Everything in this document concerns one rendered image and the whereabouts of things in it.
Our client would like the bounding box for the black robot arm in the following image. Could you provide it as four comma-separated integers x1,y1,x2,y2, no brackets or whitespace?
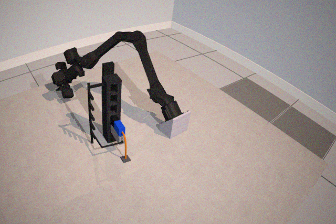
51,30,184,122

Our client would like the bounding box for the blue plug with orange cord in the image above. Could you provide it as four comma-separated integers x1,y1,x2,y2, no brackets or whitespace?
111,115,127,159

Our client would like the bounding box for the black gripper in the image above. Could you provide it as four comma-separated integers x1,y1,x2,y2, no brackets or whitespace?
55,62,77,99

